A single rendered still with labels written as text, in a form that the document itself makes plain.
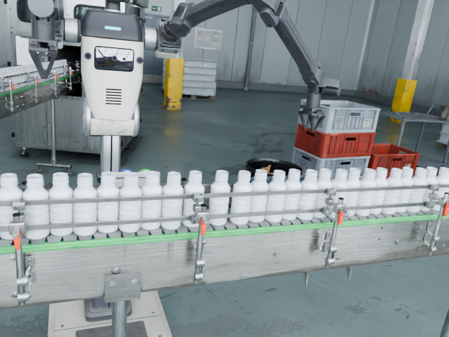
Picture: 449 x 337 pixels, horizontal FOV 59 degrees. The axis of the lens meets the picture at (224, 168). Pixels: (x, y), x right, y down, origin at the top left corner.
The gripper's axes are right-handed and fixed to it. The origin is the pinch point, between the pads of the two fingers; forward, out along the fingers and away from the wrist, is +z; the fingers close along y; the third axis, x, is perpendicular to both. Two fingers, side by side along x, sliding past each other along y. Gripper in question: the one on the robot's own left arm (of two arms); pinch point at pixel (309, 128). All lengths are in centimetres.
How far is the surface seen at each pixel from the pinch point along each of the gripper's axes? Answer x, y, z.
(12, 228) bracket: 106, -48, 15
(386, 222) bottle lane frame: -10.3, -41.3, 25.6
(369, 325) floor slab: -72, 16, 123
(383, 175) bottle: -8.1, -37.5, 9.1
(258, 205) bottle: 39, -39, 17
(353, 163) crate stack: -144, 144, 59
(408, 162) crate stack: -221, 154, 62
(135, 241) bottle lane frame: 77, -42, 24
